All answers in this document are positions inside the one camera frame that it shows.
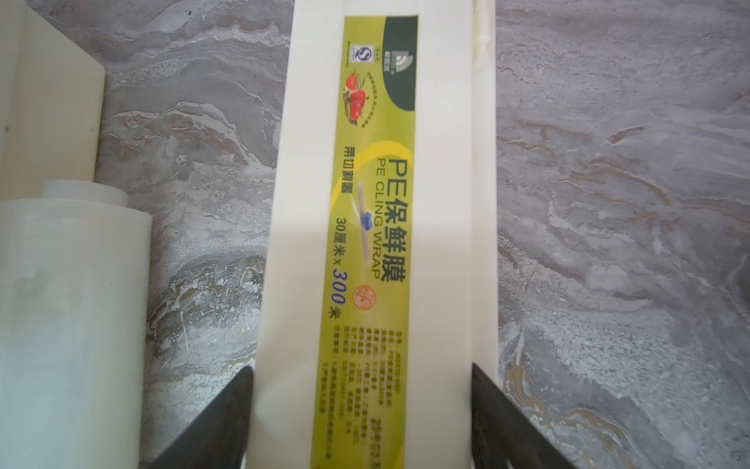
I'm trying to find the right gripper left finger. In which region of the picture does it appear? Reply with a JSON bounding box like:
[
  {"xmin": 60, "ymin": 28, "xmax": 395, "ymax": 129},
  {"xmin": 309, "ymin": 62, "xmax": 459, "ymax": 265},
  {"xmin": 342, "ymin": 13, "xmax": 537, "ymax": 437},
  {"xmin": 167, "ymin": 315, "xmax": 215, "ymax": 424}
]
[{"xmin": 150, "ymin": 367, "xmax": 254, "ymax": 469}]

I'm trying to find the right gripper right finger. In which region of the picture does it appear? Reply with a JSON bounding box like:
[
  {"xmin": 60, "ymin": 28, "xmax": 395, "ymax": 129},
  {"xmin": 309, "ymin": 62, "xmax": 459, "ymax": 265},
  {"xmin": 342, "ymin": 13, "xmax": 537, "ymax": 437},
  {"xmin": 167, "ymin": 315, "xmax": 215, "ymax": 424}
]
[{"xmin": 471, "ymin": 365, "xmax": 574, "ymax": 469}]

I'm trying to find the cream dispenser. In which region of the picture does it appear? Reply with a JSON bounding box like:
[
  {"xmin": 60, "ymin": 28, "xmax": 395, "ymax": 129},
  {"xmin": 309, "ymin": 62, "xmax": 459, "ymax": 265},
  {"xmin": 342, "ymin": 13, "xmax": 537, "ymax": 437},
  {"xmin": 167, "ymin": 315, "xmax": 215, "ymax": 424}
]
[
  {"xmin": 1, "ymin": 1, "xmax": 105, "ymax": 200},
  {"xmin": 246, "ymin": 1, "xmax": 498, "ymax": 468}
]

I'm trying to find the plastic wrap roll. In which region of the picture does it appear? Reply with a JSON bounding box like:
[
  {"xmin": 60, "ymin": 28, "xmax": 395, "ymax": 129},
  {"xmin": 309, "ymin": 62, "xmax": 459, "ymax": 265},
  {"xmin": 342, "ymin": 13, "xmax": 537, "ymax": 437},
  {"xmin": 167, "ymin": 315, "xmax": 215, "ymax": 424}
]
[{"xmin": 1, "ymin": 180, "xmax": 152, "ymax": 468}]

